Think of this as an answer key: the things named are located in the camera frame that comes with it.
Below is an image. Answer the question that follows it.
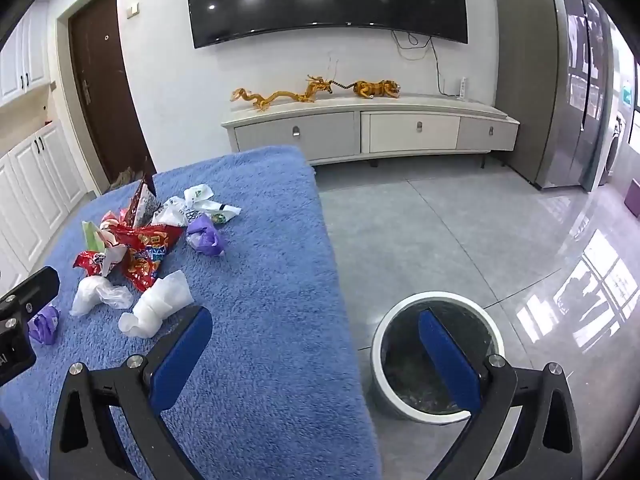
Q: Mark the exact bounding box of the red silver chip bag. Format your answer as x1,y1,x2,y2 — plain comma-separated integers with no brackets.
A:
73,244,128,278

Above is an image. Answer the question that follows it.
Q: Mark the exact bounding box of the white plastic bag wad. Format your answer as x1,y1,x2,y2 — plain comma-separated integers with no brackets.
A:
118,270,194,339

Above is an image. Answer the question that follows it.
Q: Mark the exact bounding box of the pink snack wrapper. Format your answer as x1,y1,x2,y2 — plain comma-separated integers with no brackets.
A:
99,209,128,234

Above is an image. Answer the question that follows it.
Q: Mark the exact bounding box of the red snack bag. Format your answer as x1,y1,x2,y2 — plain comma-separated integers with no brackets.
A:
108,224,183,292

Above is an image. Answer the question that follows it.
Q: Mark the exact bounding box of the dark brown snack bag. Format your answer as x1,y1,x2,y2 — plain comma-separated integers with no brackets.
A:
122,174,162,229

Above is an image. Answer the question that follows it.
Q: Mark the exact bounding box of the white printed bag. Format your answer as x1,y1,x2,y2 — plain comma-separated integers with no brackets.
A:
151,184,241,228

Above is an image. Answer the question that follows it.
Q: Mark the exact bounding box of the purple plastic bag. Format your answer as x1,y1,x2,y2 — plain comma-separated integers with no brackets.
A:
186,214,224,257

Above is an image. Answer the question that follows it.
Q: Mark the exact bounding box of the white round trash bin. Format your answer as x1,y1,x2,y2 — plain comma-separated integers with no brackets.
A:
370,292,506,426

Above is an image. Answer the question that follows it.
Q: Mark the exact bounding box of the small purple wrapper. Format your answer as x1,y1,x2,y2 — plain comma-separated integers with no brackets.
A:
28,304,60,346

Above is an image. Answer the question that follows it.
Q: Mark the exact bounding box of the clear crumpled plastic bag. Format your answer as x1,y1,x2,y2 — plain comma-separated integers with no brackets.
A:
70,275,134,318

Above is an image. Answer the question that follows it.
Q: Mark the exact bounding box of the white cupboard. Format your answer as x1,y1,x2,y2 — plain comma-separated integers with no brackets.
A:
1,2,87,292

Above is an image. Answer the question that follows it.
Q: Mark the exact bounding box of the blue fluffy blanket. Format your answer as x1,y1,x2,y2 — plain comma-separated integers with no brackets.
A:
1,146,382,479

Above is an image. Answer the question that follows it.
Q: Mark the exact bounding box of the dark brown door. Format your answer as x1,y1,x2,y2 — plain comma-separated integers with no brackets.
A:
68,0,156,183

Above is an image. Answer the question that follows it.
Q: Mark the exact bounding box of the washing machine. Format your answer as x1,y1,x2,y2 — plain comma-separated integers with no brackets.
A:
599,113,626,186

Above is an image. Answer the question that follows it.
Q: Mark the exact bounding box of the white grey TV cabinet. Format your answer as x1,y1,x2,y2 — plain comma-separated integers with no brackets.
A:
222,96,520,166

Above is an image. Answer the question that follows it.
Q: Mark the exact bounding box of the golden tiger figurine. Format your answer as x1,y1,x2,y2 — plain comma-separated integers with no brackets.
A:
333,79,400,99

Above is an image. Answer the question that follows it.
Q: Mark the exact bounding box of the grey refrigerator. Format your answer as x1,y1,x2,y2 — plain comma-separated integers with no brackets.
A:
496,0,613,192

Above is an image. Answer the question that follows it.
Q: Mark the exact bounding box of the golden dragon figurine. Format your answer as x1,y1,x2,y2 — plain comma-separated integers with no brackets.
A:
230,75,333,112

